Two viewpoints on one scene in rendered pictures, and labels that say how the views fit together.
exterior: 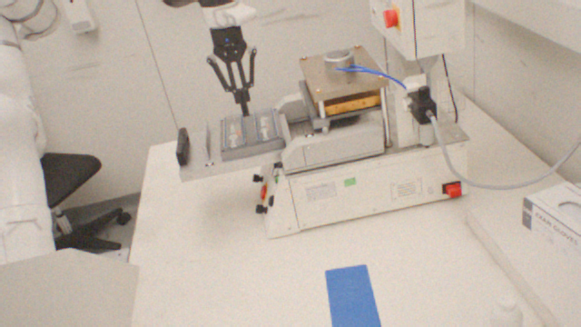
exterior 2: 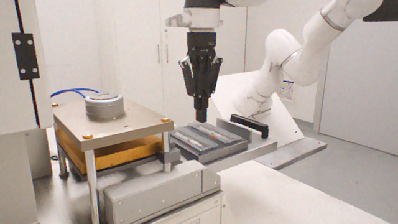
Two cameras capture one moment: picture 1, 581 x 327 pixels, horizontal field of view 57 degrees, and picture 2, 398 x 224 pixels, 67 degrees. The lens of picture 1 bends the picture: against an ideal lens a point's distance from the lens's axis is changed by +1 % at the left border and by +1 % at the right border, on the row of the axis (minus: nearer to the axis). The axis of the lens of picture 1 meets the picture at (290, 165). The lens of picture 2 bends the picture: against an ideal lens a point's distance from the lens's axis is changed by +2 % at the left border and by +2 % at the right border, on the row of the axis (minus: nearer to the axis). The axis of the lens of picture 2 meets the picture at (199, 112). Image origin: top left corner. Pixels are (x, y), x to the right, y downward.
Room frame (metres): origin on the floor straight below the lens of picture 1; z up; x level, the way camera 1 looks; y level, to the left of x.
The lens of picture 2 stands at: (1.89, -0.37, 1.29)
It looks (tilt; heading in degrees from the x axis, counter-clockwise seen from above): 17 degrees down; 144
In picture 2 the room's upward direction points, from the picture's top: straight up
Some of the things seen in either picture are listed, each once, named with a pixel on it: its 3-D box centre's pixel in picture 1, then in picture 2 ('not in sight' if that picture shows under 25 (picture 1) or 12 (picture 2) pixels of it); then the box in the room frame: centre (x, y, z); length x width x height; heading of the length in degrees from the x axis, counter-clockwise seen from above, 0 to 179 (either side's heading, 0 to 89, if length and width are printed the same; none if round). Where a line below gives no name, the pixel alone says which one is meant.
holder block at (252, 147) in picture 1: (251, 133); (201, 140); (1.28, 0.09, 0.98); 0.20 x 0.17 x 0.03; 1
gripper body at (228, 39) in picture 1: (229, 43); (201, 50); (1.27, 0.09, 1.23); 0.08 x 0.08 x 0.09
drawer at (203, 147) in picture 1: (234, 140); (214, 140); (1.28, 0.13, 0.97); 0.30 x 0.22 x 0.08; 91
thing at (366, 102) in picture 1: (342, 84); (106, 130); (1.27, -0.17, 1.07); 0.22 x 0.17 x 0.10; 1
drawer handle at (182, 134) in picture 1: (182, 145); (248, 125); (1.27, 0.27, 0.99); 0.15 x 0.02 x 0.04; 1
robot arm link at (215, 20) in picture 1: (229, 14); (191, 20); (1.26, 0.07, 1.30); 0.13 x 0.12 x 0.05; 0
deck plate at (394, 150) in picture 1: (360, 128); (97, 192); (1.28, -0.21, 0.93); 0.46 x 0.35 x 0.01; 91
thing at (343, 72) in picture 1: (354, 77); (89, 124); (1.26, -0.21, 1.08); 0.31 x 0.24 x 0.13; 1
